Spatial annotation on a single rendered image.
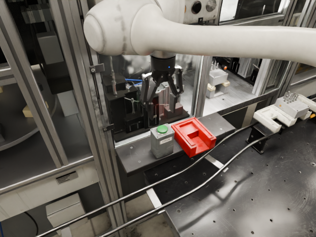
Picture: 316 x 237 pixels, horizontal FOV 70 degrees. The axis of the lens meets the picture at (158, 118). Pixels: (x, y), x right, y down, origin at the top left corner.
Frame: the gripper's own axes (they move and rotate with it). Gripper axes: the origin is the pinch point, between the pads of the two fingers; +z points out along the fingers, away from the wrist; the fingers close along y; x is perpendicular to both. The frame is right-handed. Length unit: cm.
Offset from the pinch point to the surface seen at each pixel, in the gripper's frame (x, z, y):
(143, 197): -34, 113, -5
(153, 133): 0.1, 10.6, 3.5
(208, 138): 6.7, 16.9, -18.3
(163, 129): 1.0, 9.4, -0.6
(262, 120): 2, 26, -58
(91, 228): -29, 114, 38
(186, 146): 5.6, 17.9, -8.6
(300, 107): 8, 20, -75
